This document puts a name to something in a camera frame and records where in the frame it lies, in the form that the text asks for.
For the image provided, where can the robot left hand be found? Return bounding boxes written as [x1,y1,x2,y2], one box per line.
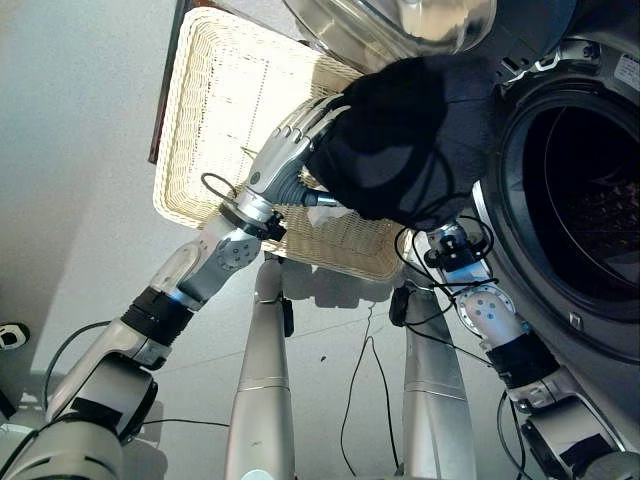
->
[225,93,352,225]

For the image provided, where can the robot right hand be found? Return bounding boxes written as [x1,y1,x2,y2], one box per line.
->
[433,222,470,245]

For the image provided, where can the black garment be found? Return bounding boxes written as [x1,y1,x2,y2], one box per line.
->
[303,53,502,232]

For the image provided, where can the silver front-load washing machine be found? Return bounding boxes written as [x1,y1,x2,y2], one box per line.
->
[469,0,640,437]

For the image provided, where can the chrome glass washing machine door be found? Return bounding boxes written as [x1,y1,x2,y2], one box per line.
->
[281,0,502,72]

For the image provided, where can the white machine label sticker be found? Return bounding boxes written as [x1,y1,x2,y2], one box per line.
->
[614,51,640,82]

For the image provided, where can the cream wicker laundry basket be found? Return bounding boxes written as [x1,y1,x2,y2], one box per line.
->
[152,6,407,284]

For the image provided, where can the silver robot right leg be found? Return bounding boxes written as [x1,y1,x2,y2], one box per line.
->
[389,249,479,480]

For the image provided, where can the silver robot leg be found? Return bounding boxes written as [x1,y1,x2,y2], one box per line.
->
[389,249,479,480]
[223,253,297,480]

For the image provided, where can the silver robot left leg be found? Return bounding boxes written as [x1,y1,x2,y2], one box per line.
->
[223,253,297,480]

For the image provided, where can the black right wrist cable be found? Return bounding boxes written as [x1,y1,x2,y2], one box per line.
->
[393,214,497,354]

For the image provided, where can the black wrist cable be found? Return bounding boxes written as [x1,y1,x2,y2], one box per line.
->
[200,172,240,202]
[393,214,497,354]

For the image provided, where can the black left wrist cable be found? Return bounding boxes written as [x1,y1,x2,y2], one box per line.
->
[200,172,240,202]

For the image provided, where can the thin black floor cable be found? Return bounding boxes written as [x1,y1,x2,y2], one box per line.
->
[339,334,402,477]

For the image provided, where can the black left upper arm cable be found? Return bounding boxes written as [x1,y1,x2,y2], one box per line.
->
[42,319,112,412]

